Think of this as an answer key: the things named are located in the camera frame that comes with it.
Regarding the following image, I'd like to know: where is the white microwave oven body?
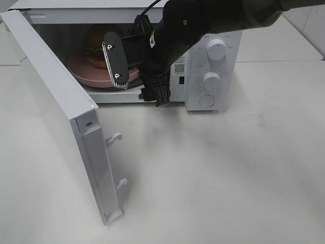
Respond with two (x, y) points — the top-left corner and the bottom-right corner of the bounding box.
(8, 1), (242, 111)

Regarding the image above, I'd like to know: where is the upper white power knob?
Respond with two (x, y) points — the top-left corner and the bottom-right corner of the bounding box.
(206, 38), (227, 61)

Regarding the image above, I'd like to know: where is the glass microwave turntable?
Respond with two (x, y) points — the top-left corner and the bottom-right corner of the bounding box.
(82, 79), (143, 92)

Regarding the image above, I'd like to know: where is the white microwave door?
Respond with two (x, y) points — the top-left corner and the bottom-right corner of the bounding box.
(1, 10), (127, 225)

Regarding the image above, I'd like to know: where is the round white door button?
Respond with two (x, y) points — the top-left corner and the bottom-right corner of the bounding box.
(200, 95), (215, 108)

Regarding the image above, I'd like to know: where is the white warning label sticker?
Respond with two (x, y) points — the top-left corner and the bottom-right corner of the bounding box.
(172, 52), (189, 75)

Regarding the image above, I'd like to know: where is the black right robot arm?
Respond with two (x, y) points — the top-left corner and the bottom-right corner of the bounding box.
(102, 0), (290, 106)

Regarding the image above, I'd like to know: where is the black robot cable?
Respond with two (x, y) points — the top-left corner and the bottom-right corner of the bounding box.
(139, 0), (163, 17)

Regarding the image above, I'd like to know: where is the toy burger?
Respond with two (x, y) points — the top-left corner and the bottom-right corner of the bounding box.
(83, 23), (123, 69)

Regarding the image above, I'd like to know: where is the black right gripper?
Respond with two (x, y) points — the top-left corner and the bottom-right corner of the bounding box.
(102, 15), (188, 107)

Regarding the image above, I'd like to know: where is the pink round plate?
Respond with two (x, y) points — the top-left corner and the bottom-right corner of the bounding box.
(67, 48), (140, 87)

